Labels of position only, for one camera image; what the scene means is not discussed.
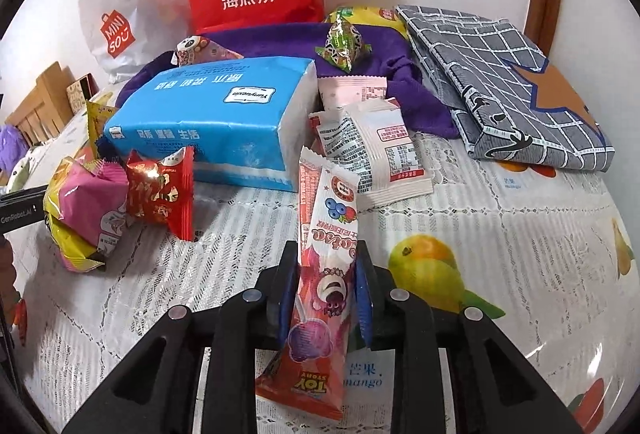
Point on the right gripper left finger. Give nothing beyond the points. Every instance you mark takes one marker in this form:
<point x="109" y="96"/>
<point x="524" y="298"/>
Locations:
<point x="196" y="364"/>

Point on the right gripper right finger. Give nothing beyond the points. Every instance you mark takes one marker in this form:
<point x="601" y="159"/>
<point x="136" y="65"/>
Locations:
<point x="494" y="388"/>

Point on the pink yellow snack bag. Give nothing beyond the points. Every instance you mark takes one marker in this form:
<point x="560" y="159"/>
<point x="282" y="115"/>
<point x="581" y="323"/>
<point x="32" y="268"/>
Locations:
<point x="85" y="210"/>

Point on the yellow triangular snack packet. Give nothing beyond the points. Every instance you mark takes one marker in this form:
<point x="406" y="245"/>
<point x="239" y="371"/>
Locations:
<point x="97" y="116"/>

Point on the red candy packet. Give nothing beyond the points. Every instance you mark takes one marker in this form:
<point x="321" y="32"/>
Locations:
<point x="160" y="192"/>

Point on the pink lollipop candy packet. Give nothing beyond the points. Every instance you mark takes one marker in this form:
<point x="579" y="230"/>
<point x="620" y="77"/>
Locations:
<point x="308" y="372"/>

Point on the white snack packet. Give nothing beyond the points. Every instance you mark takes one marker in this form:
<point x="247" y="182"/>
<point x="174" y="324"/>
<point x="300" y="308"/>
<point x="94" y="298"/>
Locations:
<point x="370" y="138"/>

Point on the green triangular snack packet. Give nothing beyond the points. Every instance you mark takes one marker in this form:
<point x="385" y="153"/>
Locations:
<point x="344" y="46"/>

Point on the panda print snack packet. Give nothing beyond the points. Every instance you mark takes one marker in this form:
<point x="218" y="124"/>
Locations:
<point x="198" y="49"/>

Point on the small pink snack packet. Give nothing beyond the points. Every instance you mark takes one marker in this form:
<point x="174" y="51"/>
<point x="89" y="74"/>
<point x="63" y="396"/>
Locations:
<point x="338" y="91"/>

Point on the person's left hand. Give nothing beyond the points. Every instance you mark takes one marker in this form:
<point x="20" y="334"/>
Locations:
<point x="10" y="297"/>

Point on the white spotted plush toy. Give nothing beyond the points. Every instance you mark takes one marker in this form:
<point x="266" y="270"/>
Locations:
<point x="24" y="168"/>

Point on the purple cloth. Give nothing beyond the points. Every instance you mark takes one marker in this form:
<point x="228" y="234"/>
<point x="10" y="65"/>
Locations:
<point x="12" y="148"/>

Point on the wooden headboard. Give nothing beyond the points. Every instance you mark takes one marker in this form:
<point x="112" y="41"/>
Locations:
<point x="45" y="111"/>

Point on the patterned brown book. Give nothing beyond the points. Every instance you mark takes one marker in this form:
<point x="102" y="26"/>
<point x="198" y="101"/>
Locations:
<point x="78" y="92"/>

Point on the white Miniso plastic bag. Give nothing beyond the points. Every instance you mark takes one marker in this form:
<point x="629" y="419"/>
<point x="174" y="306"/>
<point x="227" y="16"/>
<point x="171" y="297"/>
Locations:
<point x="124" y="35"/>

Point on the blue tissue pack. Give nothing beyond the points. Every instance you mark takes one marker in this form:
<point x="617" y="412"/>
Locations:
<point x="246" y="119"/>

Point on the grey plaid folded cloth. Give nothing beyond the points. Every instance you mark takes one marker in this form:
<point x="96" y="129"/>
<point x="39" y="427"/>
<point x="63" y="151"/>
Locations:
<point x="507" y="100"/>

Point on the yellow chips bag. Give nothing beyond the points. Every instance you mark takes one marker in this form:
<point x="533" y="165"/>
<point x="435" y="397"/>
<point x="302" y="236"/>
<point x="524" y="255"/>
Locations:
<point x="368" y="15"/>

